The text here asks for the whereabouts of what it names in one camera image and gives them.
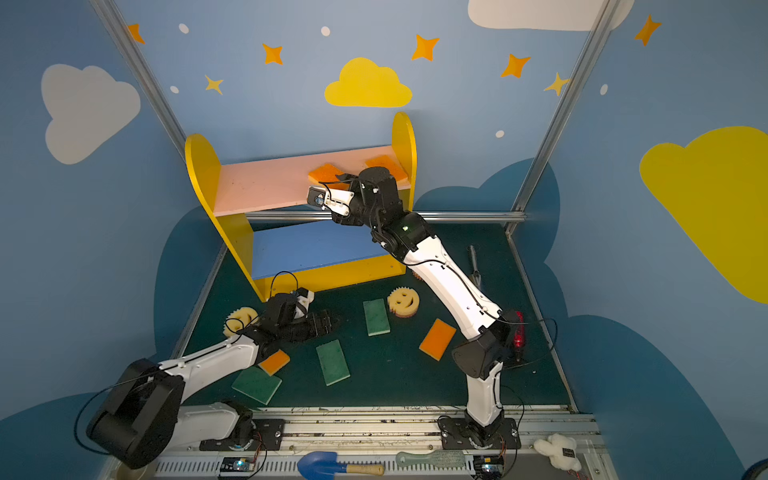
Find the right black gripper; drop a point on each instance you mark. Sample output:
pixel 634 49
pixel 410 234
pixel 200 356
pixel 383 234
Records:
pixel 354 182

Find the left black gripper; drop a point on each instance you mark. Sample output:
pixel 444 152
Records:
pixel 312 324

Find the orange sponge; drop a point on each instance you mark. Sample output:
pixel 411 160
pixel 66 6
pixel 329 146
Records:
pixel 326 174
pixel 437 340
pixel 275 362
pixel 390 164

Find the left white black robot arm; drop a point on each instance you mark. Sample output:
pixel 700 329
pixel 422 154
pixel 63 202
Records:
pixel 144 413

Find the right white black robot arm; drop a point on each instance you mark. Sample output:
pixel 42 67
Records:
pixel 413 242

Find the yellow shelf with pink and blue boards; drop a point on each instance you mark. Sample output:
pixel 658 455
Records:
pixel 320 255

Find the green sponge centre front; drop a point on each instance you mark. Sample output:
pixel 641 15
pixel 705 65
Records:
pixel 332 362

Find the green sponge centre upright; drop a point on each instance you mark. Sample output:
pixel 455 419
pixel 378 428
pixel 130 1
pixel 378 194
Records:
pixel 376 317

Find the yellow smiley sponge left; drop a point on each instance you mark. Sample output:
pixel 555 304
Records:
pixel 238 320

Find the yellow smiley sponge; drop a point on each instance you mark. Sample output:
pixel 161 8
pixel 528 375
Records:
pixel 403 302
pixel 238 320

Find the yellow smiley sponge centre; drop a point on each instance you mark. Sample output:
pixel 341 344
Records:
pixel 403 302

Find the green sponge left front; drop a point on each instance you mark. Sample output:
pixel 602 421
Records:
pixel 257 385

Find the metal trowel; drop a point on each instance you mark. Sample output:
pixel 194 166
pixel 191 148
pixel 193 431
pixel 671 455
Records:
pixel 475 275

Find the blue toy shovel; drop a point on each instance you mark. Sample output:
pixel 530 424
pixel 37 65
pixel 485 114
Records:
pixel 320 465

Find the left circuit board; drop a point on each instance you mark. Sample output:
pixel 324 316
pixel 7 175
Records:
pixel 236 467

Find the circuit board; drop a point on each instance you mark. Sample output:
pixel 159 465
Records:
pixel 488 467
pixel 236 467

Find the red bottle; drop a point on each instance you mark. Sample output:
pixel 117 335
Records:
pixel 519 335

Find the right circuit board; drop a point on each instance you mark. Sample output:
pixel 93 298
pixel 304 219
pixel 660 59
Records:
pixel 488 467

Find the white plush toy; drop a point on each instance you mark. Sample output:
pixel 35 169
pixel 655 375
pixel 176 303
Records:
pixel 560 450

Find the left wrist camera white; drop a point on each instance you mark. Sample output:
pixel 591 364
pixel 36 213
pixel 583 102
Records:
pixel 304 298

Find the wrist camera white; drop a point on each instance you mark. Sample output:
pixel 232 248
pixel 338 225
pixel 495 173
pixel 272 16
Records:
pixel 336 201
pixel 304 298

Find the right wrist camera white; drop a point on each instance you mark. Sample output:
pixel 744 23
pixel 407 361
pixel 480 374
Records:
pixel 336 201

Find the aluminium frame rail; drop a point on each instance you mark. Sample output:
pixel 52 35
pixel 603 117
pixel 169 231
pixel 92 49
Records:
pixel 293 216

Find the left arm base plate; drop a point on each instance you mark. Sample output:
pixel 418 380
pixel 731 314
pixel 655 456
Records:
pixel 250 435

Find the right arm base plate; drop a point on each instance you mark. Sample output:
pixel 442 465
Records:
pixel 466 434

